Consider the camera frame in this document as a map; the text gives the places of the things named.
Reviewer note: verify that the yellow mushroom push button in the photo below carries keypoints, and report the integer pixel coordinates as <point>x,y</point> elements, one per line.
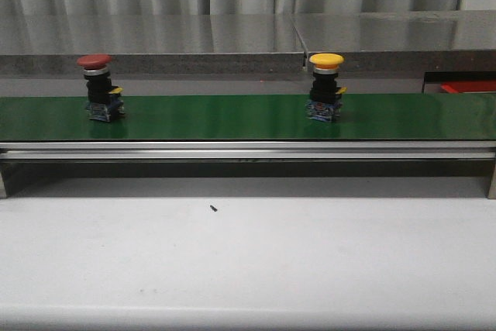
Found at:
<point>325,97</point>

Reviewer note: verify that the red mushroom push button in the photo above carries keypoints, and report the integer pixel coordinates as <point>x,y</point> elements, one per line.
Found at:
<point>105,102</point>

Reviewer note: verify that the grey stone counter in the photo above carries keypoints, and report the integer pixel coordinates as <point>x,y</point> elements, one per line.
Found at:
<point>242,54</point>

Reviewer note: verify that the green conveyor belt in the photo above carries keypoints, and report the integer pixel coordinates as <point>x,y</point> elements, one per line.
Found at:
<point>253,117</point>

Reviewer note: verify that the red tray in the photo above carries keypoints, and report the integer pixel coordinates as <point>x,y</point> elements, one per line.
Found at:
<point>469,87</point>

